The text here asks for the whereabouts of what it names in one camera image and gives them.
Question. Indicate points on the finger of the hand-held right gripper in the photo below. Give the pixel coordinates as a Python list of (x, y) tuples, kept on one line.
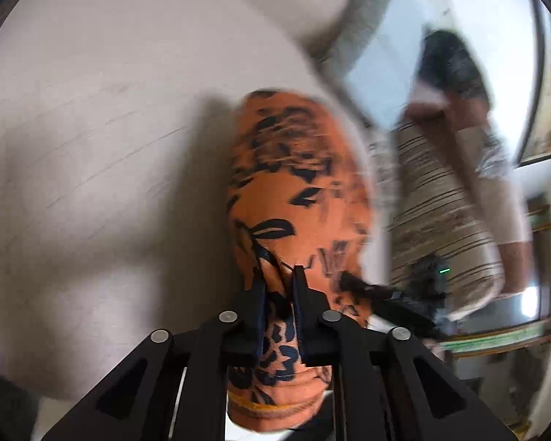
[(362, 287)]

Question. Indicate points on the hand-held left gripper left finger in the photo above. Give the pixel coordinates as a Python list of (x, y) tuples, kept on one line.
[(257, 303)]

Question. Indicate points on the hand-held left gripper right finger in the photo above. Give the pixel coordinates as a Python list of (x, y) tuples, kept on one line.
[(300, 303)]

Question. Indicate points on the orange floral shirt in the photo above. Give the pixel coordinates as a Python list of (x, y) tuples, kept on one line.
[(280, 202)]

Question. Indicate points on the person in striped shirt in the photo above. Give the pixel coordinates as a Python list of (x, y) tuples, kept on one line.
[(441, 220)]

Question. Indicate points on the grey crumpled cloth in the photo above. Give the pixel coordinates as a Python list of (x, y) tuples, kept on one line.
[(491, 161)]

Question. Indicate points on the pink quilted sofa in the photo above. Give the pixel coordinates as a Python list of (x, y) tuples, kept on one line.
[(96, 170)]

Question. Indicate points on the light blue pillow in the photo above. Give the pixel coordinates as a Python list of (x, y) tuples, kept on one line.
[(385, 69)]

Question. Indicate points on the black fur garment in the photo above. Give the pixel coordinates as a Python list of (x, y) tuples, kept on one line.
[(454, 64)]

